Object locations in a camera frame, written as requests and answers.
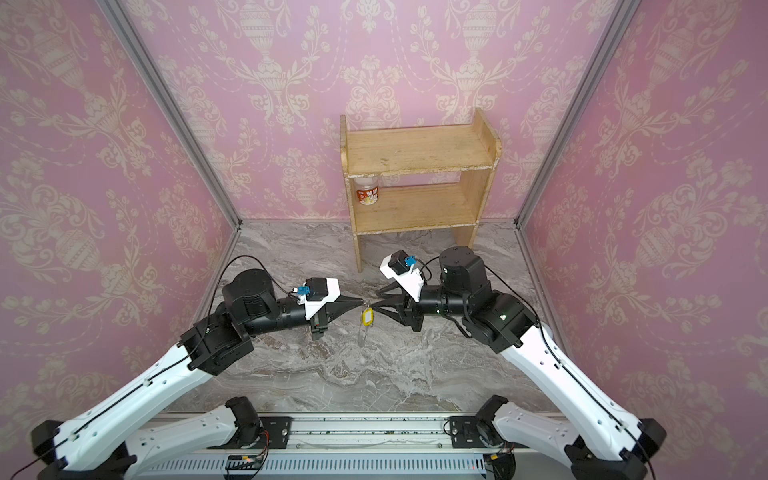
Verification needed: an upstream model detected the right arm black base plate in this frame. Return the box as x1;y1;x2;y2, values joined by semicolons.
447;416;505;449

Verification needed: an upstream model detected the wooden two-tier shelf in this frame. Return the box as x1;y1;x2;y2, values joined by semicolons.
339;108;503;271

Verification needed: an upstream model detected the small jar red label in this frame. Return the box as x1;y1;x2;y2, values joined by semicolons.
354;176;379;206

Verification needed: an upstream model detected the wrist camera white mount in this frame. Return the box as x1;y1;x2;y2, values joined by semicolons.
379;250;425;301
292;278;340;321

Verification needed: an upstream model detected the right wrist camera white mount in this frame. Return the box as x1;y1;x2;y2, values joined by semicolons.
379;250;425;301

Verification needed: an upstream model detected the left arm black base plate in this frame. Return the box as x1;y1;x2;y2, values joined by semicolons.
212;415;293;450

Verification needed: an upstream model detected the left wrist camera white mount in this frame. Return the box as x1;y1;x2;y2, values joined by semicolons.
292;278;340;321

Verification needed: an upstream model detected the key with yellow tag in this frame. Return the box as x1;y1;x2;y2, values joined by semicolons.
361;306;375;327

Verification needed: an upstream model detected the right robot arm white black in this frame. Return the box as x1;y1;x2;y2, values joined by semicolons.
371;246;667;479

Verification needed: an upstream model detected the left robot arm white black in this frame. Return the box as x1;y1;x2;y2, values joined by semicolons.
31;269;363;479

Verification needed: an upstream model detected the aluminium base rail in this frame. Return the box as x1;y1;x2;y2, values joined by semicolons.
126;408;553;479

